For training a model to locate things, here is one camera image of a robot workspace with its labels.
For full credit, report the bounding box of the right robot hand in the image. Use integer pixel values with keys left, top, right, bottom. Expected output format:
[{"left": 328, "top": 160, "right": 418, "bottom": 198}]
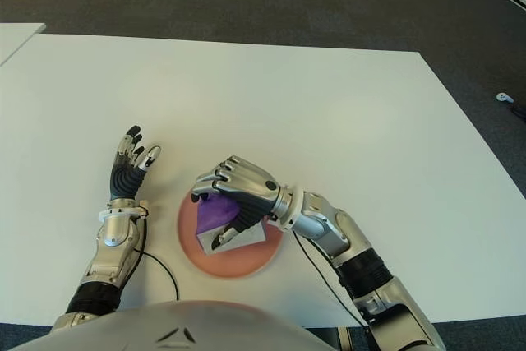
[{"left": 189, "top": 155, "right": 288, "bottom": 253}]

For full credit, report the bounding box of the silver robot torso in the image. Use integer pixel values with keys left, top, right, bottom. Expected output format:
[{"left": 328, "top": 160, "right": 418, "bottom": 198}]
[{"left": 16, "top": 300, "right": 342, "bottom": 351}]

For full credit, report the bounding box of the white side table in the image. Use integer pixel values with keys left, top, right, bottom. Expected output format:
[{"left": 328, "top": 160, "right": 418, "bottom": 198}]
[{"left": 0, "top": 22, "right": 45, "bottom": 67}]

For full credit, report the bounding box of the round pink plate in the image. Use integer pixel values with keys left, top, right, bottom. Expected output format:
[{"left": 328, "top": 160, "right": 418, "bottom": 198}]
[{"left": 176, "top": 188, "right": 284, "bottom": 280}]

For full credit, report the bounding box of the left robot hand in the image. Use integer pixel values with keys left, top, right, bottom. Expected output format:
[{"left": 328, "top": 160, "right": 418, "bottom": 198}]
[{"left": 108, "top": 124, "right": 162, "bottom": 201}]

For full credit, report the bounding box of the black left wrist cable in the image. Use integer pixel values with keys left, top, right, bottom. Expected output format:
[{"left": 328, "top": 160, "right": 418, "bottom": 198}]
[{"left": 131, "top": 219, "right": 180, "bottom": 301}]

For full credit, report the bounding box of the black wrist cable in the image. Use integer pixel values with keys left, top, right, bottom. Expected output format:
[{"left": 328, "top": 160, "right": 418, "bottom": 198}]
[
  {"left": 131, "top": 219, "right": 180, "bottom": 301},
  {"left": 292, "top": 232, "right": 369, "bottom": 327}
]

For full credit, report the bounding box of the purple tissue paper pack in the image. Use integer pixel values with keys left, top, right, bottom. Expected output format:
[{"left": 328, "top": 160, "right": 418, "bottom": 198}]
[{"left": 195, "top": 192, "right": 267, "bottom": 254}]

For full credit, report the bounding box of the grey table leg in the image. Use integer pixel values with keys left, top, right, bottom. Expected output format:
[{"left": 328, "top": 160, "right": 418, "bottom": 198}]
[{"left": 336, "top": 326, "right": 353, "bottom": 351}]

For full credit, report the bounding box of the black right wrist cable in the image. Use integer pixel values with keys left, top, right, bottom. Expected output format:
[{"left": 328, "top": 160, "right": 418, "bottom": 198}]
[{"left": 292, "top": 232, "right": 369, "bottom": 327}]

